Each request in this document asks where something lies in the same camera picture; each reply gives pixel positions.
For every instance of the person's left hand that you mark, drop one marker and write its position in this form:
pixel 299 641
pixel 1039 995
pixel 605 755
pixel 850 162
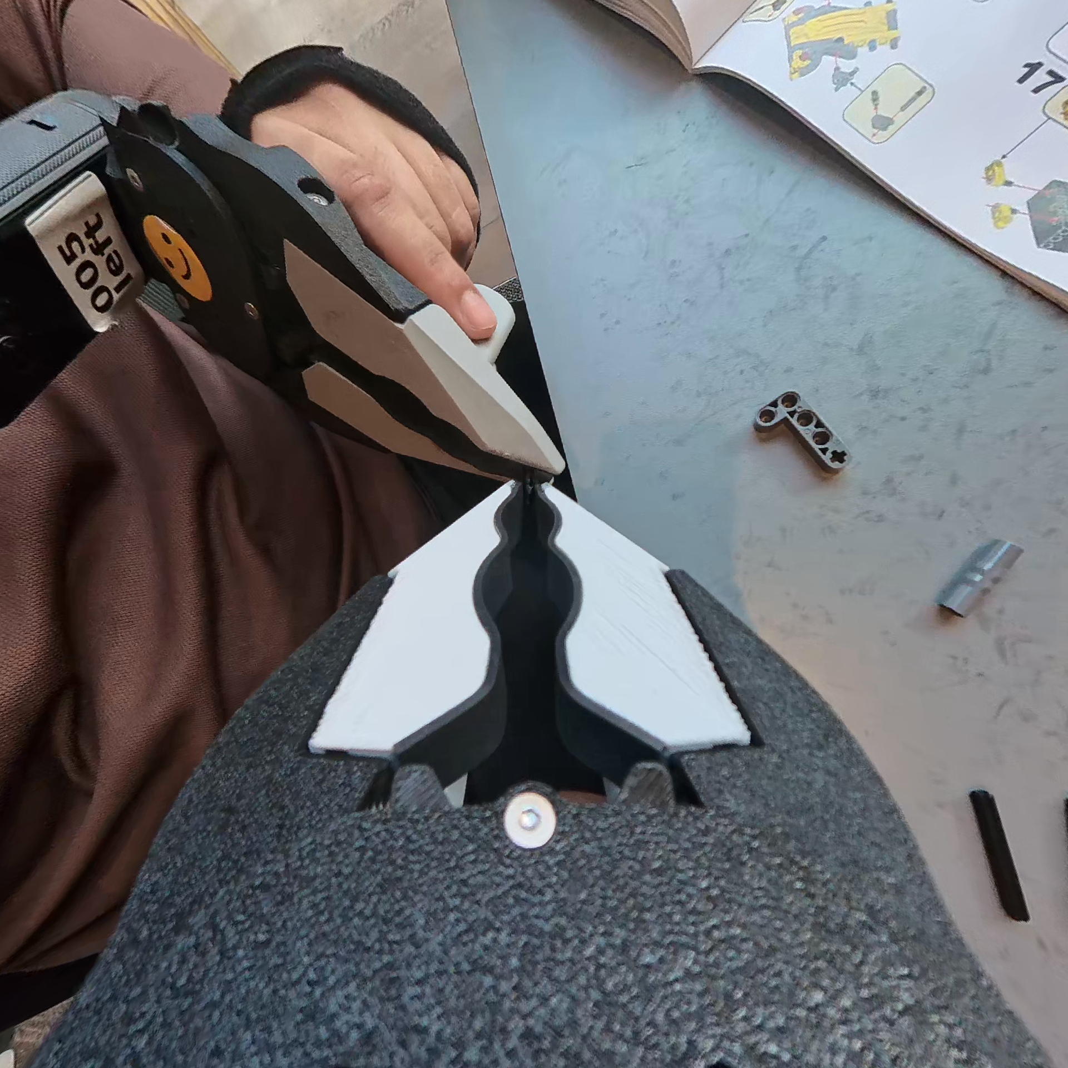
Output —
pixel 375 167

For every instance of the black connector pin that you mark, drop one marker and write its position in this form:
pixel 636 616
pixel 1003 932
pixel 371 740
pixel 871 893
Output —
pixel 531 488

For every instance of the grey desk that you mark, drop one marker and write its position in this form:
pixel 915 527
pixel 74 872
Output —
pixel 667 292

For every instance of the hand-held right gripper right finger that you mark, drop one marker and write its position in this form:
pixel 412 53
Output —
pixel 651 667

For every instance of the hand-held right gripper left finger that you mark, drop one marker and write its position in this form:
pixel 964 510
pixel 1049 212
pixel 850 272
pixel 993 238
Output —
pixel 409 667

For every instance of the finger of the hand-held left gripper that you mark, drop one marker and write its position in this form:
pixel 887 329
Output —
pixel 450 375
pixel 350 392

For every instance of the grey L-shaped beam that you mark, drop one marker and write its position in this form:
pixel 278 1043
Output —
pixel 766 421

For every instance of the grey sleeve connector tube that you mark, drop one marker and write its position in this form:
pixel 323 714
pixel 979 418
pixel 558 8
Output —
pixel 976 580

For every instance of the white building instruction booklet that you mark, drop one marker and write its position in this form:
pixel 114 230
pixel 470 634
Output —
pixel 918 125

